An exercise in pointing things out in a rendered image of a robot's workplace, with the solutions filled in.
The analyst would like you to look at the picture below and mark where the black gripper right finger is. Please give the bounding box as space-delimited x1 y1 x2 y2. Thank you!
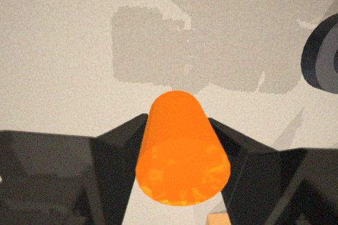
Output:
208 117 338 225

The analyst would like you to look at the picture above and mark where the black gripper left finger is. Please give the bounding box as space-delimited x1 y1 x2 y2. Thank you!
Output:
0 113 148 225

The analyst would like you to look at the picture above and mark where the orange knob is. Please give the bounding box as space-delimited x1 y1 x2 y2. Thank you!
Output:
136 90 230 206

